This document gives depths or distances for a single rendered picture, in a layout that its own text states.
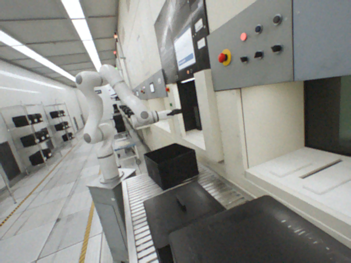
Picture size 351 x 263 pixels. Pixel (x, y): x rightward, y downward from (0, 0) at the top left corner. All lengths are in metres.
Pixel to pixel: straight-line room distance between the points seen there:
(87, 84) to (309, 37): 1.10
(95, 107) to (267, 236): 1.16
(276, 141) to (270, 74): 0.47
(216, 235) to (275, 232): 0.12
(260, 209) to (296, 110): 0.75
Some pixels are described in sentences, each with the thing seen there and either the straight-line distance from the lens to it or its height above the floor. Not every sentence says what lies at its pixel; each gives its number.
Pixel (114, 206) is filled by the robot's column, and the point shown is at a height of 0.60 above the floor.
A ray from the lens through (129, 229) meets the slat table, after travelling 0.92.
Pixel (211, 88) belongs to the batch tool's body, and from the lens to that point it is 0.97.
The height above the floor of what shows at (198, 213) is 0.86.
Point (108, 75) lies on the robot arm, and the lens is 1.17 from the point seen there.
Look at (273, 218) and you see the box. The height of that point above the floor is 1.01.
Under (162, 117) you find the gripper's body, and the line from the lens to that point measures 1.08.
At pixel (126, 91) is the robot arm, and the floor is 1.38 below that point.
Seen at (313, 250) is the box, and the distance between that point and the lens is 0.44.
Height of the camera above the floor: 1.33
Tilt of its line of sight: 13 degrees down
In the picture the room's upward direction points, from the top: 11 degrees counter-clockwise
